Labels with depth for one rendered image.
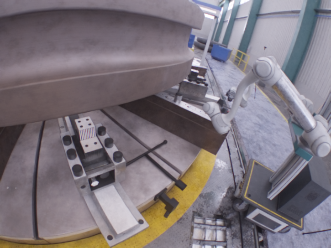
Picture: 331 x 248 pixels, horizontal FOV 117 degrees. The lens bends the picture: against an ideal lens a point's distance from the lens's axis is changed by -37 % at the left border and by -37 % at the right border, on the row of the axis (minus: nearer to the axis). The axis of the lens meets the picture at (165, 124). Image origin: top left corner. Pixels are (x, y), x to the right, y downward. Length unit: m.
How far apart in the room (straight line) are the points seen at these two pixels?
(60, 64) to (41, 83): 0.18
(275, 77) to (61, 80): 1.22
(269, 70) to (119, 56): 0.98
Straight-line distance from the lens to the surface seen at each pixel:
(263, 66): 0.96
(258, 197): 1.80
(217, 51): 11.11
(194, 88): 2.64
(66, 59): 1.10
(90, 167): 1.12
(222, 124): 1.28
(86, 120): 1.10
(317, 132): 1.11
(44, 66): 1.10
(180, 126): 1.83
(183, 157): 1.69
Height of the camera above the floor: 1.47
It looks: 34 degrees down
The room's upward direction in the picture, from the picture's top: 15 degrees clockwise
